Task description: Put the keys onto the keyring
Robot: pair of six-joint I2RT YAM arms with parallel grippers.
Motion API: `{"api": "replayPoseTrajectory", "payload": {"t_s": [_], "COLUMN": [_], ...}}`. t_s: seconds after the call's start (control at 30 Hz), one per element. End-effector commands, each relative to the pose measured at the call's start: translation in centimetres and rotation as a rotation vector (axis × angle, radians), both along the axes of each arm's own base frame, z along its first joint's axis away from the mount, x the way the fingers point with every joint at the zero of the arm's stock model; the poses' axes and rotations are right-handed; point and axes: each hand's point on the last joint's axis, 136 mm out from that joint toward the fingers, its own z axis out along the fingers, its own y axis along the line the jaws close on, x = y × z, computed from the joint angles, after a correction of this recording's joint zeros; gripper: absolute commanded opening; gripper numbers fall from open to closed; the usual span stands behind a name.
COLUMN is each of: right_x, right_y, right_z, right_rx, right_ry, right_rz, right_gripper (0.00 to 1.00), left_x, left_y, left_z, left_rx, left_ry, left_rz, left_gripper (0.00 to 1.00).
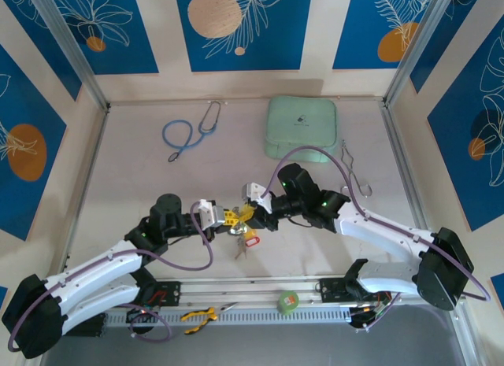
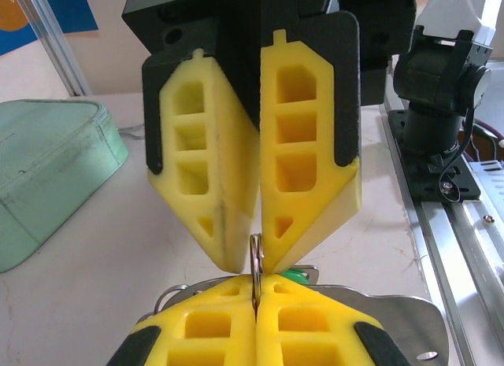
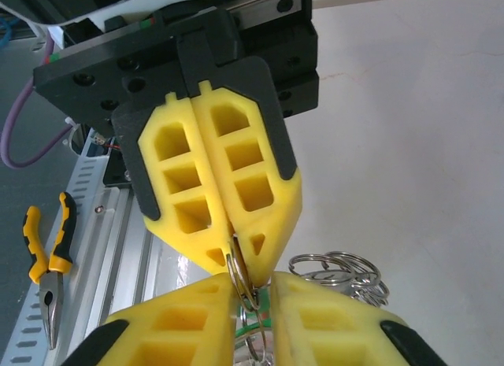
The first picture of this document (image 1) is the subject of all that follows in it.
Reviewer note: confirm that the green tape roll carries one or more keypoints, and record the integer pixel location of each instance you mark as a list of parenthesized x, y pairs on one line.
[(288, 302)]

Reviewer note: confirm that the yellow black pliers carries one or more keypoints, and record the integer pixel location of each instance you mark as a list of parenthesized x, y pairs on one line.
[(199, 316)]

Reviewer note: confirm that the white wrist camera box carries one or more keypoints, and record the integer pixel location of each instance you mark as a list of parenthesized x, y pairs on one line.
[(210, 214), (254, 191)]

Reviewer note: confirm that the aluminium frame post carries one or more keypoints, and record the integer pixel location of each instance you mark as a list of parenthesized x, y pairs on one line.
[(71, 47), (419, 47)]

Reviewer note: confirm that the black controller board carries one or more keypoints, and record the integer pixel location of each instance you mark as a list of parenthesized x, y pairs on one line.
[(139, 313), (360, 319)]

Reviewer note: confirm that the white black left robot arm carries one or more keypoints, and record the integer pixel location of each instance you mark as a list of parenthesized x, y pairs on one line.
[(98, 263)]

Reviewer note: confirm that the mint green medicine bag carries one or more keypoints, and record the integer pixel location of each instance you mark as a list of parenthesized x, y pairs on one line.
[(301, 126)]

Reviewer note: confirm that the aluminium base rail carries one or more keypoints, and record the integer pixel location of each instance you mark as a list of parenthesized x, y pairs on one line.
[(252, 289)]

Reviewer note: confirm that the silver metal keyring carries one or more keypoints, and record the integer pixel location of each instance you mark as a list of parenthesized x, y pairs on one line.
[(240, 229)]

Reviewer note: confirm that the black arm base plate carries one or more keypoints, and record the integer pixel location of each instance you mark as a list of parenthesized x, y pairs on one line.
[(328, 289), (169, 293)]

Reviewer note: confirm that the silver metal tongs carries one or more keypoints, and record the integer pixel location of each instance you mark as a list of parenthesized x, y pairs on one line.
[(346, 157)]

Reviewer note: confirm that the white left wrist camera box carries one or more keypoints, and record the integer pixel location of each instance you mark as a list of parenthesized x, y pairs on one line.
[(210, 214)]

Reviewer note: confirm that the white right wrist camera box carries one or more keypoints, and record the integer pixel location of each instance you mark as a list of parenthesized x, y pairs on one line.
[(254, 191)]

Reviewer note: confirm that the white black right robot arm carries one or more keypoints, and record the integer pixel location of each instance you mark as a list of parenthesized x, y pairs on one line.
[(378, 232)]

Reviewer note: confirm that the blue stethoscope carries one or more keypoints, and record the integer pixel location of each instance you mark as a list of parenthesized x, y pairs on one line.
[(173, 126)]

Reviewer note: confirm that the key with red tag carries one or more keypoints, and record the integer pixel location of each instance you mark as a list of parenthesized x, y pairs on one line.
[(252, 243)]

